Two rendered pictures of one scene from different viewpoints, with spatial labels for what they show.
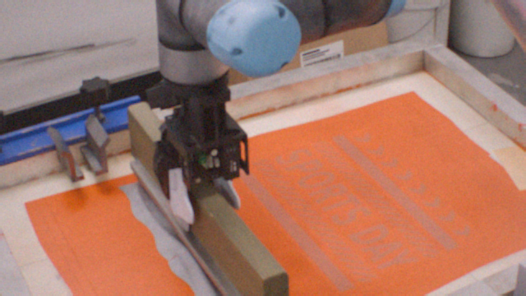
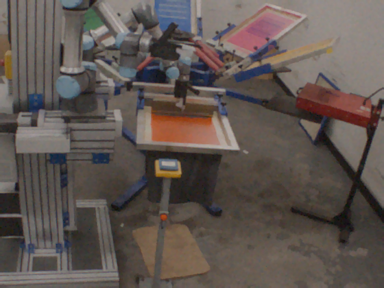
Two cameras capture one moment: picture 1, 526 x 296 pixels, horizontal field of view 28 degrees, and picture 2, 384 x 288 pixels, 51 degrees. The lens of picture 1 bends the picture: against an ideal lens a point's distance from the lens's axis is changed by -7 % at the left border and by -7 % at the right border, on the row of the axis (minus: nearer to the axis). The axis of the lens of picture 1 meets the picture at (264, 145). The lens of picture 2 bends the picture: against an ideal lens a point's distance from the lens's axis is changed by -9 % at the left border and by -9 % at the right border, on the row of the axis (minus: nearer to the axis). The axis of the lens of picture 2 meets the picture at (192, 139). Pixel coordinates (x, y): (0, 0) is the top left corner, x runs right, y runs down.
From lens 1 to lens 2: 3.14 m
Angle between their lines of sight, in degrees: 88
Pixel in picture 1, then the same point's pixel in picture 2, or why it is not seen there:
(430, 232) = (167, 130)
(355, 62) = (230, 137)
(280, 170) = (200, 126)
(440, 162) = (189, 139)
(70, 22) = not seen: outside the picture
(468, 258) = (156, 131)
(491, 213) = (166, 137)
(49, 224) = not seen: hidden behind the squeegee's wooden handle
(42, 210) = not seen: hidden behind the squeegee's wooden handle
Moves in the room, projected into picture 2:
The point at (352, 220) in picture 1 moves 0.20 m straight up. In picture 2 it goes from (177, 126) to (182, 97)
